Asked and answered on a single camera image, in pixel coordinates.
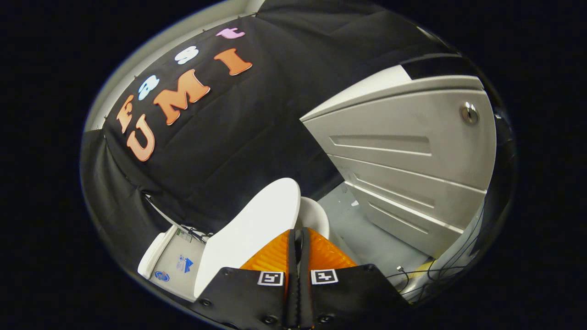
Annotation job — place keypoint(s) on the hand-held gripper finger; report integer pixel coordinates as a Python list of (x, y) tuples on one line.
[(292, 293), (304, 293)]

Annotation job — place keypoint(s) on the white toilet lid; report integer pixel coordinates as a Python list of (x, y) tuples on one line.
[(247, 229)]

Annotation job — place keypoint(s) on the white toilet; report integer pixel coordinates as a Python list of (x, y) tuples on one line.
[(174, 275)]

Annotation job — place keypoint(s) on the backdrop stand pole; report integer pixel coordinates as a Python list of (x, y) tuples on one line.
[(197, 234)]

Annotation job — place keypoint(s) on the black backdrop cloth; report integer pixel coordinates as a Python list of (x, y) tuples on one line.
[(229, 151)]

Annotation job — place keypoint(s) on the white drawer cabinet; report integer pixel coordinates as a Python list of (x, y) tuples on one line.
[(403, 137)]

